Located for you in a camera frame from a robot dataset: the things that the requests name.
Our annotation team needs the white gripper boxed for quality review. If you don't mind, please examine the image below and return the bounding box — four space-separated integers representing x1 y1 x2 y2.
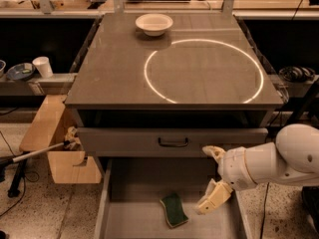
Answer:
195 145 257 215

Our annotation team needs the green scrubbing sponge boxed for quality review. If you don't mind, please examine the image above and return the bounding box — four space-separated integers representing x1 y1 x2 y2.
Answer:
159 193 188 228

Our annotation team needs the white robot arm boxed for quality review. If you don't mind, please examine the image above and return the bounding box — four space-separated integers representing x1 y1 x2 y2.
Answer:
196 123 319 214

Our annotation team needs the grey drawer cabinet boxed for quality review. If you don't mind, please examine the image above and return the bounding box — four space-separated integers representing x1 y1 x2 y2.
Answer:
64 12 284 167

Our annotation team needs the open grey middle drawer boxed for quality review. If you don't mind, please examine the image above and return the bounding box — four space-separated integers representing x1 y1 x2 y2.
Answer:
94 157 252 239

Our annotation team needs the black shoe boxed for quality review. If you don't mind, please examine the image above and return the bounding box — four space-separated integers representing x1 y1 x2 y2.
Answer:
301 187 319 233

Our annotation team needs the white paper bowl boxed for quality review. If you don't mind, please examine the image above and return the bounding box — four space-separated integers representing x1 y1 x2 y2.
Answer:
136 14 173 37

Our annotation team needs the grey side shelf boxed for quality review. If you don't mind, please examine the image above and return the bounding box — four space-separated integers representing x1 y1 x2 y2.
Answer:
0 73 77 96

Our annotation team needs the metal pole with black stand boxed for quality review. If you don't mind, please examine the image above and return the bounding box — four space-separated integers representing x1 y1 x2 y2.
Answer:
0 140 72 198

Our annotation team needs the white paper cup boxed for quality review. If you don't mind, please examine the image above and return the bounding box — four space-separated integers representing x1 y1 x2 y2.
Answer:
32 57 53 79

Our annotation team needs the blue plate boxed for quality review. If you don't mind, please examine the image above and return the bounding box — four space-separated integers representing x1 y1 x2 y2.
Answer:
6 63 35 81

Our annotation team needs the black floor cable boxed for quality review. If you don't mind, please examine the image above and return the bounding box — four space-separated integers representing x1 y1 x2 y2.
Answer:
258 182 271 239

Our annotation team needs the coiled black cable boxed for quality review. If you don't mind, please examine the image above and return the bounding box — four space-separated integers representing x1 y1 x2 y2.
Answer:
278 65 316 84

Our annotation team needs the top drawer with black handle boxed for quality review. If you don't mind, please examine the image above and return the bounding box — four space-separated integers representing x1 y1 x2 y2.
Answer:
78 127 268 157

